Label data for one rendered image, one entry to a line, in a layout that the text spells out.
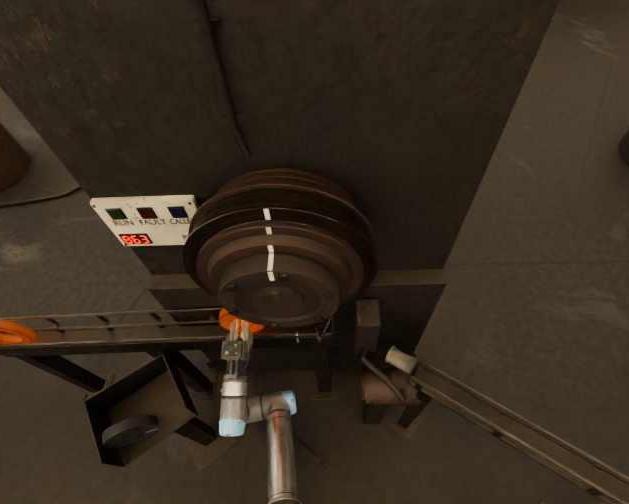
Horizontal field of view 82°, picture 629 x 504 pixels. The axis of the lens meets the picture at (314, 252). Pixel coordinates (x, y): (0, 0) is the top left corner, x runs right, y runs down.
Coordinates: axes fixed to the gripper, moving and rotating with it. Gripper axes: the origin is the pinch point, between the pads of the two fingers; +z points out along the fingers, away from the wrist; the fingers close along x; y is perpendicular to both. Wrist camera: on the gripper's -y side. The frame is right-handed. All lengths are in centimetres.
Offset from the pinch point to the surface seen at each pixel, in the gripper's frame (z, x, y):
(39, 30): 32, 14, 80
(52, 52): 31, 14, 77
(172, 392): -23.6, 24.9, -9.9
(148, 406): -28.0, 32.5, -9.5
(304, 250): 5, -26, 50
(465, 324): 9, -101, -83
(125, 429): -33.3, 29.9, 7.3
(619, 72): 239, -288, -145
